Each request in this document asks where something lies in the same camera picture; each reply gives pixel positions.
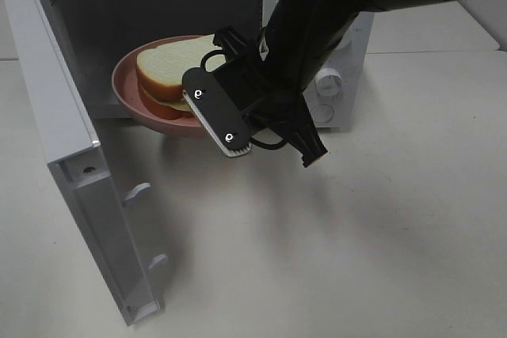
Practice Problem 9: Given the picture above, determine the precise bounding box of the lower white microwave knob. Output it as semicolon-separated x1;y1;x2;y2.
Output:
314;67;342;97

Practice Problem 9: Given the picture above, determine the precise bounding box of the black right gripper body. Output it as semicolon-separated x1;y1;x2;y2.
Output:
225;37;308;144

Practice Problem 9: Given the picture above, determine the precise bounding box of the white bread sandwich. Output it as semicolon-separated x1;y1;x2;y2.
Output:
135;35;218;120

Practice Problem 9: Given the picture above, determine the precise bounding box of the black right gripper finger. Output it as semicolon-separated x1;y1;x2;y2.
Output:
286;108;328;168
213;26;244;57

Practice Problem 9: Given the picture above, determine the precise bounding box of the white microwave knob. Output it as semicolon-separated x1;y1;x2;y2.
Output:
314;67;342;97
332;36;352;60

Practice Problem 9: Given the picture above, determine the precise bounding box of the white microwave oven body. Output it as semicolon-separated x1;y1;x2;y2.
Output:
10;0;375;132

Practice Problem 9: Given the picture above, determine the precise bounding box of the upper white microwave knob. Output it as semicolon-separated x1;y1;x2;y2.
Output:
332;36;352;60

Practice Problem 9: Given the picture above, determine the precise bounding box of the pink round plate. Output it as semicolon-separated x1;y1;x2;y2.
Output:
112;35;208;139

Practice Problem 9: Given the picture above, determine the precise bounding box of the white microwave door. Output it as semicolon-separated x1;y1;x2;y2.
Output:
5;0;162;325

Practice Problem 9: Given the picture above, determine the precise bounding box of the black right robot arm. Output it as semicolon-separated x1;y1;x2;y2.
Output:
213;0;457;166

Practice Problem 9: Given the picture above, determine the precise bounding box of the round white door button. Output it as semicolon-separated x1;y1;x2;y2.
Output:
311;104;334;123

